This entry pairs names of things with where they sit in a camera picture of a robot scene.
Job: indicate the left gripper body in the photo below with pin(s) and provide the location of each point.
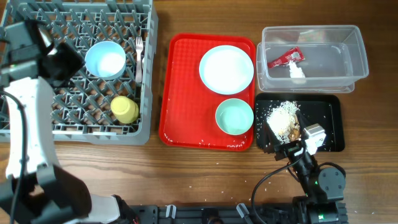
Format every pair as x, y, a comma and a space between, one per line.
69, 60

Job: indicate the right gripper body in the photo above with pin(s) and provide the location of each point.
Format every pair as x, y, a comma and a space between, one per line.
288, 150

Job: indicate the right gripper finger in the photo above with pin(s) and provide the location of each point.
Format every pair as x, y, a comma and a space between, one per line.
271, 143
301, 123

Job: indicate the rice and food scraps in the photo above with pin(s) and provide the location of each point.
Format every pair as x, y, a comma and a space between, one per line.
283, 121

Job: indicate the green bowl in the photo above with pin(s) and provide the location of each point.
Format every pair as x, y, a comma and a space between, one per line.
234, 116

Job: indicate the light blue small bowl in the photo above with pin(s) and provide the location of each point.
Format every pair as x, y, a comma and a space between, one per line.
106, 60

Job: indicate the white napkin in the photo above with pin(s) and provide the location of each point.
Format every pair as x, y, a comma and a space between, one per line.
296, 73

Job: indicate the red sauce packet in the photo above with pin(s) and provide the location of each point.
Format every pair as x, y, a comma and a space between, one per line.
292, 55

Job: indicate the yellow plastic cup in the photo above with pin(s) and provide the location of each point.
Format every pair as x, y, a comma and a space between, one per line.
125, 110

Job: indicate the white plastic fork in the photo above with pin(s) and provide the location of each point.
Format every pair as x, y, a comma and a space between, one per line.
139, 50

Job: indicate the light blue plate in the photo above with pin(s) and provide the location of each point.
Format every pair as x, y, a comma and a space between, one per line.
226, 70

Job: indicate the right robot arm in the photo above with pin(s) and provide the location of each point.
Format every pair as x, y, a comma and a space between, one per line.
323, 184

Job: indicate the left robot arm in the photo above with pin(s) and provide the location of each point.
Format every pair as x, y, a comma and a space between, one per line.
37, 189

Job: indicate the black waste tray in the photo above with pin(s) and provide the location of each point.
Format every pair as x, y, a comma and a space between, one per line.
322, 109

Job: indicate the grey dishwasher rack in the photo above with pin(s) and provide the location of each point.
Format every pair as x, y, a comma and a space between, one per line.
82, 111

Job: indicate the clear plastic bin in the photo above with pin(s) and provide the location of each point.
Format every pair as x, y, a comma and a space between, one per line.
334, 58

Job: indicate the red plastic tray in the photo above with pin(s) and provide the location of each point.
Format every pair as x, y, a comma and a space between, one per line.
187, 117

